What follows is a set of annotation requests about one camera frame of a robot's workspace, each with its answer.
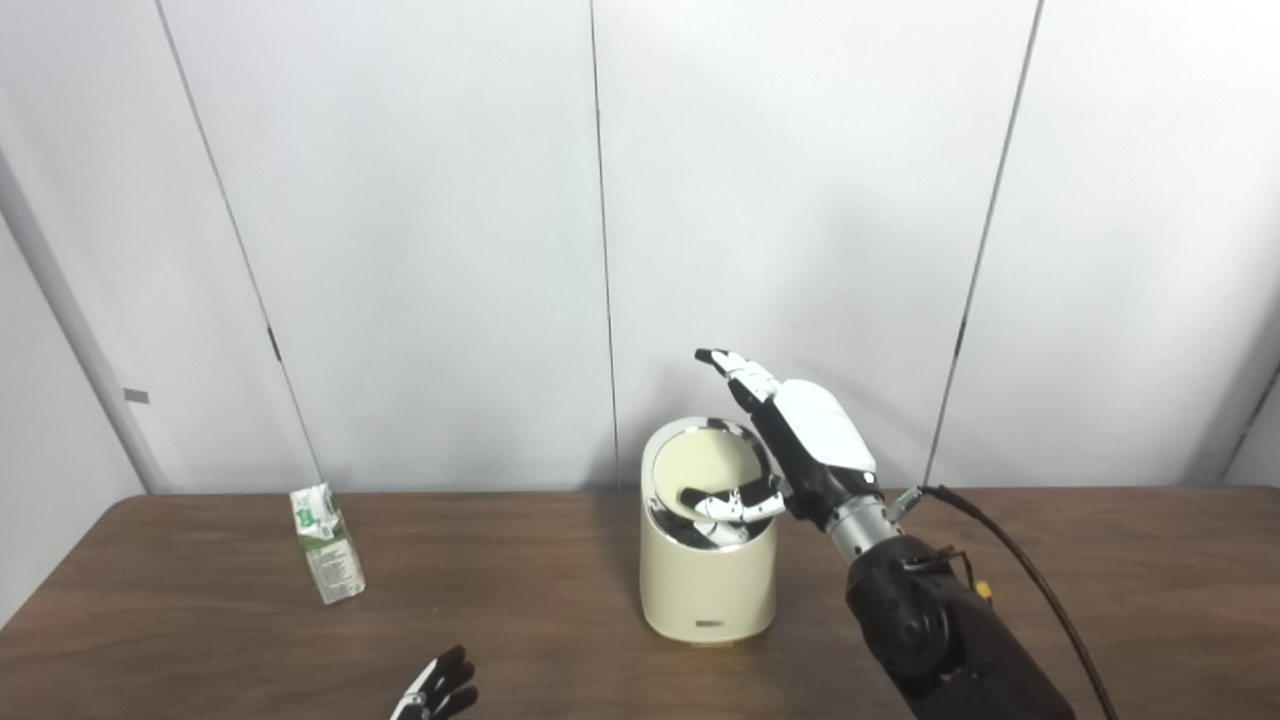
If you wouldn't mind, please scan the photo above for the cream round bin lid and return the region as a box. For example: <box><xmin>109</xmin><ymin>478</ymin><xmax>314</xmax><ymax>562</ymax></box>
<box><xmin>652</xmin><ymin>428</ymin><xmax>773</xmax><ymax>521</ymax></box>

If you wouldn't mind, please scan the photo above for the green white milk carton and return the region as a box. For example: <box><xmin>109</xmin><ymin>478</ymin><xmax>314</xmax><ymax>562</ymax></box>
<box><xmin>290</xmin><ymin>484</ymin><xmax>367</xmax><ymax>606</ymax></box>

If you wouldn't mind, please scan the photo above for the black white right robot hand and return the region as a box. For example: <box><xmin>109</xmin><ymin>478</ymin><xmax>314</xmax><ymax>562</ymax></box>
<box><xmin>682</xmin><ymin>348</ymin><xmax>887</xmax><ymax>531</ymax></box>

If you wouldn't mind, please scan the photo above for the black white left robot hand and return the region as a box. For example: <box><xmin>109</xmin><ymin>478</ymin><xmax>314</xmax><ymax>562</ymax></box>
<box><xmin>390</xmin><ymin>645</ymin><xmax>479</xmax><ymax>720</ymax></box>

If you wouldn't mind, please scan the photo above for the cream-colored round bin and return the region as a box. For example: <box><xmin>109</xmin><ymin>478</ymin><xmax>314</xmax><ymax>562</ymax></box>
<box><xmin>640</xmin><ymin>417</ymin><xmax>779</xmax><ymax>646</ymax></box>

